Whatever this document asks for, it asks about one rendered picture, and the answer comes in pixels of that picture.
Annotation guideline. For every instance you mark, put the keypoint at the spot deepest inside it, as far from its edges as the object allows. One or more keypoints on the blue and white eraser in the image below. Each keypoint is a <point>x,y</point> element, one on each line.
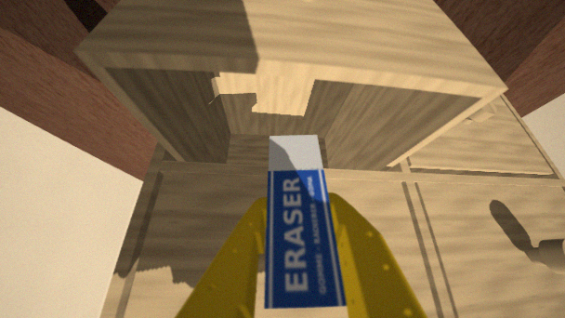
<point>302,268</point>

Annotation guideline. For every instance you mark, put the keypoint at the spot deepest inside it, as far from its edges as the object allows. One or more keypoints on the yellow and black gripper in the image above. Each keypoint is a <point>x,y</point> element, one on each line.
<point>375,286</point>

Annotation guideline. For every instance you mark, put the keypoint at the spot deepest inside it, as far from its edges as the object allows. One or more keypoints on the wooden chest of drawers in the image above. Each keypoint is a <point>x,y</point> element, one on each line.
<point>162,160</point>

